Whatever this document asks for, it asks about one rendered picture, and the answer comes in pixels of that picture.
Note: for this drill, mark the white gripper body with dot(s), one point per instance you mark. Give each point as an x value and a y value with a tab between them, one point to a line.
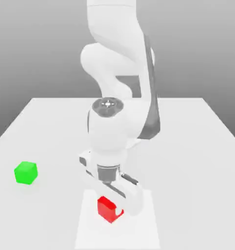
132	197

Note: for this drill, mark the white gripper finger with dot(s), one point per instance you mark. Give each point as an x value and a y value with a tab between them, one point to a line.
118	210

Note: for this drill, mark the small red cube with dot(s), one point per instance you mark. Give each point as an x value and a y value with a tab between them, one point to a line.
105	212

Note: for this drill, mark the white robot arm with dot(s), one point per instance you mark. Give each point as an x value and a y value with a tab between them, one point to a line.
113	129

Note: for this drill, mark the small green cube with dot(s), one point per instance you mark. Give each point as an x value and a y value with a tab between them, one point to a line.
25	172

